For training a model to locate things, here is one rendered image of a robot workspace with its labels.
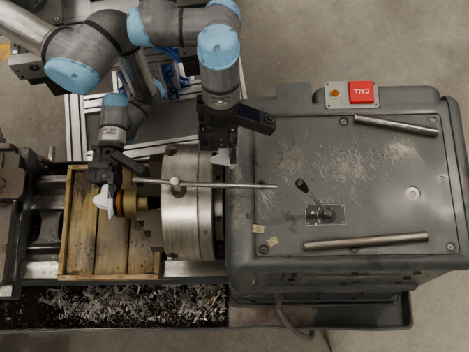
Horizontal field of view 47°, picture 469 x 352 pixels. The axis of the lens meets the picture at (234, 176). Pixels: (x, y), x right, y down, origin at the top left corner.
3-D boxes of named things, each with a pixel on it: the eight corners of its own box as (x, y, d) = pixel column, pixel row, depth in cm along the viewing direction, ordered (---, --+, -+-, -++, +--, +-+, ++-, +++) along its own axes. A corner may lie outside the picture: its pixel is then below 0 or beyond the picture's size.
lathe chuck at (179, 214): (206, 160, 165) (197, 126, 134) (206, 265, 157) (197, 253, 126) (177, 161, 165) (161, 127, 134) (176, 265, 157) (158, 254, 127)
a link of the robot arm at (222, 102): (239, 69, 107) (239, 97, 101) (240, 86, 110) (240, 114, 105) (202, 70, 107) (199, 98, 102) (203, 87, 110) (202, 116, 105)
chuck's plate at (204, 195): (218, 160, 165) (211, 126, 134) (218, 265, 157) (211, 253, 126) (206, 160, 165) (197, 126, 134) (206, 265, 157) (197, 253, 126)
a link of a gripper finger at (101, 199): (93, 218, 145) (95, 186, 148) (114, 218, 144) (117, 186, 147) (89, 216, 142) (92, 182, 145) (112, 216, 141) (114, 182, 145)
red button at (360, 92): (370, 84, 137) (372, 79, 135) (373, 105, 135) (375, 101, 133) (347, 84, 137) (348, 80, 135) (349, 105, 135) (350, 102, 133)
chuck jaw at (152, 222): (179, 208, 142) (176, 251, 136) (181, 216, 146) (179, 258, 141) (137, 209, 142) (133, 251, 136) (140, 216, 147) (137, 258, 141)
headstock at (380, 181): (414, 140, 173) (458, 79, 136) (433, 290, 157) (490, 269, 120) (229, 143, 174) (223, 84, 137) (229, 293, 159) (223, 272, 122)
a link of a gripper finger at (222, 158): (211, 167, 124) (209, 140, 117) (236, 167, 124) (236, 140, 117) (211, 178, 122) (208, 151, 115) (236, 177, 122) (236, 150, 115)
